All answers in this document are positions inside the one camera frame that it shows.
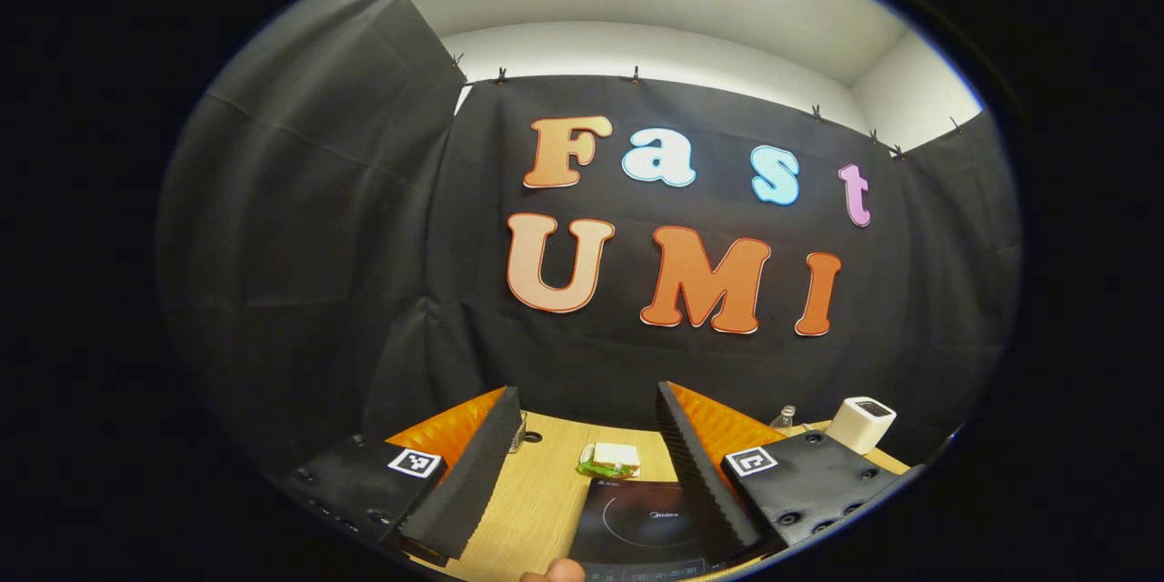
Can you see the white sandwich with lettuce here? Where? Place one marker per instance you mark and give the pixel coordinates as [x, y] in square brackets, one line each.
[614, 455]

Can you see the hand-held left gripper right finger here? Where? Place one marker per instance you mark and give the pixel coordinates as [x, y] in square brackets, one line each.
[700, 482]

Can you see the clear plastic water bottle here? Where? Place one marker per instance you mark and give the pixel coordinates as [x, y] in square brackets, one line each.
[784, 421]

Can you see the white toaster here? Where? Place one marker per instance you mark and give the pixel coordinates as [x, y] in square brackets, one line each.
[859, 427]

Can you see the black induction cooktop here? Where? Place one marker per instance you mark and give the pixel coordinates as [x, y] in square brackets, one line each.
[627, 527]

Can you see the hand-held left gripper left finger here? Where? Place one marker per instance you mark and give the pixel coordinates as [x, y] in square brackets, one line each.
[473, 482]

